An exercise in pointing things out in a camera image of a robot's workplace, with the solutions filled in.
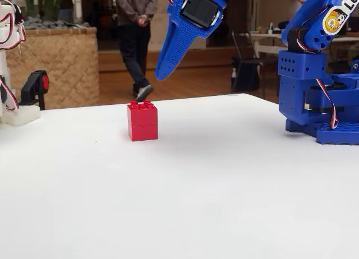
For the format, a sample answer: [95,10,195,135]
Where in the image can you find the red toy brick block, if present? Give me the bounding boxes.
[127,99,159,142]

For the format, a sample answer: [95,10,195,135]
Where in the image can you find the person in brown sweater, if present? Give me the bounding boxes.
[113,0,159,103]

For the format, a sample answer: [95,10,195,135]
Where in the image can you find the black chair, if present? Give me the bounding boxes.
[231,31,271,93]

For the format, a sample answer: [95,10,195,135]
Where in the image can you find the white table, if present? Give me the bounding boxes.
[248,31,290,59]

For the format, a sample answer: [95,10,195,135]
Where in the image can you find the woven wicker planter basket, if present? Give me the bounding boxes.
[5,26,100,110]

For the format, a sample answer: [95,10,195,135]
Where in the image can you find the grey stones in planter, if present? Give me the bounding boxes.
[22,16,91,29]

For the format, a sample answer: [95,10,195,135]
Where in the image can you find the green plants in planter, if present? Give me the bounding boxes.
[24,0,66,21]

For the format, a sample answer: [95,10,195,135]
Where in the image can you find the black clamp with red knob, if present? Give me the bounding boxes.
[19,70,50,110]

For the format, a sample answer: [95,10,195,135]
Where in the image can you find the red white black arm cable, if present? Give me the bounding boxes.
[296,26,320,55]

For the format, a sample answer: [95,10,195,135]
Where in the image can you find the red white black base cable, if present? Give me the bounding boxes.
[315,78,339,130]

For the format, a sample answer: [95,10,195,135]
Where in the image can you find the white arm servo cable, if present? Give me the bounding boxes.
[0,0,26,50]
[0,76,20,111]

